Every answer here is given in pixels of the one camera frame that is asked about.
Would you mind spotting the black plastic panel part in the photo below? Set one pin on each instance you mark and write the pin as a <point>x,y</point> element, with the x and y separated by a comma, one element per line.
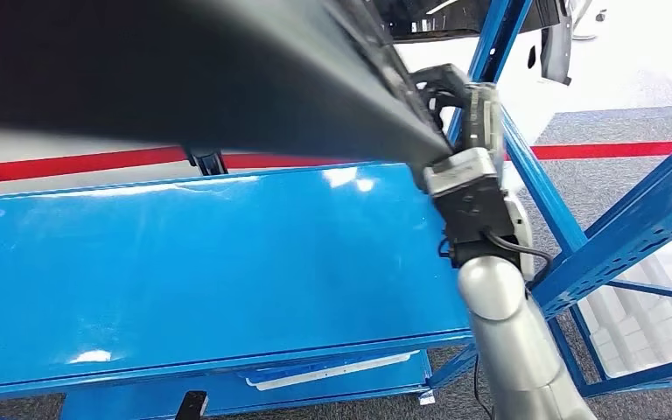
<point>197,69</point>

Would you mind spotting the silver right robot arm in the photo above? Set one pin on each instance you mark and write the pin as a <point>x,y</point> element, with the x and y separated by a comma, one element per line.
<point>515,359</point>

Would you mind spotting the white car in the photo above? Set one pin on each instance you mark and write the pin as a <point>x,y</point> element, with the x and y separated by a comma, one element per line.
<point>423,52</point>

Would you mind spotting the white chair base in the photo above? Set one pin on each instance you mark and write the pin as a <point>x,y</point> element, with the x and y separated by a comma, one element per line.
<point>584,36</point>

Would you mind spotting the white plastic bin stack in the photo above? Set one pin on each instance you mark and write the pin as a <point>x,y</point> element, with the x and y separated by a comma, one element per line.
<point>643,330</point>

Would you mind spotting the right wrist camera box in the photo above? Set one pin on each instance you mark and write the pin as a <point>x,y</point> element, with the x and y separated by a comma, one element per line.
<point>475,214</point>

